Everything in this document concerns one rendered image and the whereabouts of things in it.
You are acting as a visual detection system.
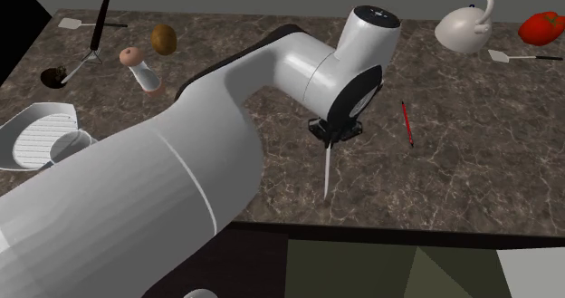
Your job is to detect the white blade knife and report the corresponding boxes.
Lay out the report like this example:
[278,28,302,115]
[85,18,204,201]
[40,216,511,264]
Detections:
[323,141,333,201]

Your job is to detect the red pen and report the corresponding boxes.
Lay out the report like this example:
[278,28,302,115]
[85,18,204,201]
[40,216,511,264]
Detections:
[399,100,416,149]

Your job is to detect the brown potato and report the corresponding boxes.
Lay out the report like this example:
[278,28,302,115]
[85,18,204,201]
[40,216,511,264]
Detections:
[150,23,178,57]

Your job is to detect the pink capped white shaker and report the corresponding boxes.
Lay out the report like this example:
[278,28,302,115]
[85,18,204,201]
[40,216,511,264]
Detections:
[118,45,167,98]

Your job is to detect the red bell pepper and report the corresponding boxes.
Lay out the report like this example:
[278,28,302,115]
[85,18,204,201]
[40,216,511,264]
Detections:
[517,10,565,48]

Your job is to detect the white cup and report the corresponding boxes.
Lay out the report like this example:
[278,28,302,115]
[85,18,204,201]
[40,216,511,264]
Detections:
[48,130,99,164]

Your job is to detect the dark round bowl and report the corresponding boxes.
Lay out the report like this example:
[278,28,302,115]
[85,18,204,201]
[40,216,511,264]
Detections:
[40,65,68,90]

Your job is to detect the white dish rack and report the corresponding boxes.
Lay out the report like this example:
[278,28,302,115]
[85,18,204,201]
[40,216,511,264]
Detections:
[0,101,99,173]

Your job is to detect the white teapot blue handle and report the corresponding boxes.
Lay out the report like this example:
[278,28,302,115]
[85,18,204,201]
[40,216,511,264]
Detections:
[434,0,495,55]

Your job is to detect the white spatula black handle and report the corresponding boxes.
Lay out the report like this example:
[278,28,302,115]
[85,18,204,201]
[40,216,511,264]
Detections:
[487,48,564,64]
[57,17,129,30]

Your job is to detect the black handled wire utensil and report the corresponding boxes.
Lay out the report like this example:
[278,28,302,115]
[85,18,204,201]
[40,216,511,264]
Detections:
[61,0,113,85]

